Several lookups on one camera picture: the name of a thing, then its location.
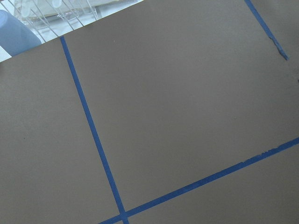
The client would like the blue plastic cup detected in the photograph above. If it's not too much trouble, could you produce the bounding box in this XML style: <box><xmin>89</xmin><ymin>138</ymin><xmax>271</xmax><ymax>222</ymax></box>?
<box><xmin>0</xmin><ymin>10</ymin><xmax>42</xmax><ymax>56</ymax></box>

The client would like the blue tape line lengthwise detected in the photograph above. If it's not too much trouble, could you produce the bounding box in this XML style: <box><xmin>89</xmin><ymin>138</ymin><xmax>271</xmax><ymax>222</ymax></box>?
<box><xmin>60</xmin><ymin>36</ymin><xmax>129</xmax><ymax>224</ymax></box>

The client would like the clear plastic bag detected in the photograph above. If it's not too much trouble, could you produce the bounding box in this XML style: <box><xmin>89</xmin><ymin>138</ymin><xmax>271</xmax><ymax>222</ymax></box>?
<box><xmin>0</xmin><ymin>0</ymin><xmax>140</xmax><ymax>43</ymax></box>

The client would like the blue tape line crosswise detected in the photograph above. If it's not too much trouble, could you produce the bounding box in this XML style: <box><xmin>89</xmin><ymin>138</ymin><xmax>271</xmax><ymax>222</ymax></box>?
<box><xmin>98</xmin><ymin>137</ymin><xmax>299</xmax><ymax>224</ymax></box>

